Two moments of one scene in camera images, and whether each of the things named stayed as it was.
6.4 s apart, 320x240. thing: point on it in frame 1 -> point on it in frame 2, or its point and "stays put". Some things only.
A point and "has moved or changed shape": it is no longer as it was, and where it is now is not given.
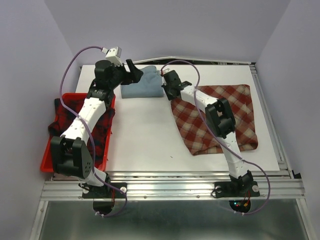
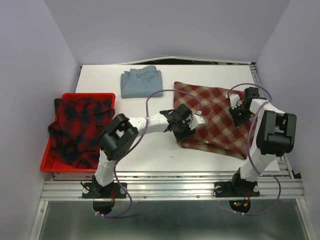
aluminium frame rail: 277,185 stays put
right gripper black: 170,96 -> 237,121
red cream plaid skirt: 199,139 has moved or changed shape
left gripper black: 133,76 -> 187,133
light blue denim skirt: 149,84 stays put
